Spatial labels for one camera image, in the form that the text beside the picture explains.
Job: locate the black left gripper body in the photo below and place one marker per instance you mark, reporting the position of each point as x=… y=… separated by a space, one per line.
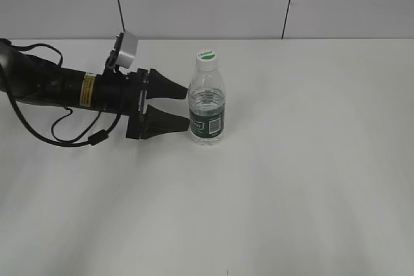
x=137 y=127

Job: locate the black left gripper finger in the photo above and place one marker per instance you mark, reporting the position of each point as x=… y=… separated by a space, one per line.
x=157 y=122
x=159 y=86

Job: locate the clear cestbon water bottle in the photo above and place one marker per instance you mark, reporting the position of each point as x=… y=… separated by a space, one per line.
x=206 y=101

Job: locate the white green bottle cap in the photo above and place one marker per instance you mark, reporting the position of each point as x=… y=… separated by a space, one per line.
x=206 y=60

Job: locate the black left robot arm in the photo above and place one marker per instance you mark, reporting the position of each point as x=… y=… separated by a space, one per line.
x=32 y=80

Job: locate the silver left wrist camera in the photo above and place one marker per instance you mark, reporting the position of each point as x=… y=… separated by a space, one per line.
x=124 y=50

